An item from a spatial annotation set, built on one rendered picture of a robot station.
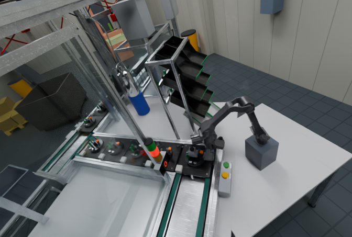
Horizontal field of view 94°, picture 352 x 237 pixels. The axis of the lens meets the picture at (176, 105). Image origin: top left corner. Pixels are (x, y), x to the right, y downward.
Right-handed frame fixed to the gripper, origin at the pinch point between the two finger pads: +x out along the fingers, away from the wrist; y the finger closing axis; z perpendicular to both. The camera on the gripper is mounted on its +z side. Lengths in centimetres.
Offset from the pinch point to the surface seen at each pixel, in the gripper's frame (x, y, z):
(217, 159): 13.6, 1.9, 2.0
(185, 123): 23, 43, -35
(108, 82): -69, -19, -27
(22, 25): -94, 21, -115
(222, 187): 13.2, -16.2, 7.3
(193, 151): 0.7, -1.5, -12.4
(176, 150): 12.1, 4.4, -30.1
